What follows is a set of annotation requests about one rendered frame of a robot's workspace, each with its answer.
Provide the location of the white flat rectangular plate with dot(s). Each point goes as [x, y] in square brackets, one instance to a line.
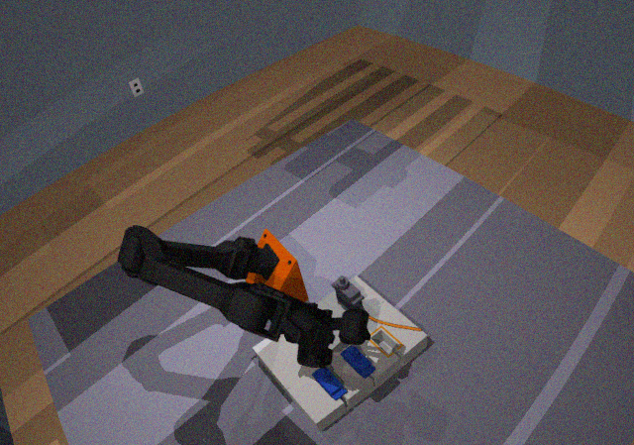
[324, 395]

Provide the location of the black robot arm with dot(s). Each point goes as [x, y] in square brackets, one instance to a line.
[144, 255]

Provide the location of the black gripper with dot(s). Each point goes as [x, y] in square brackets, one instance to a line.
[352, 326]

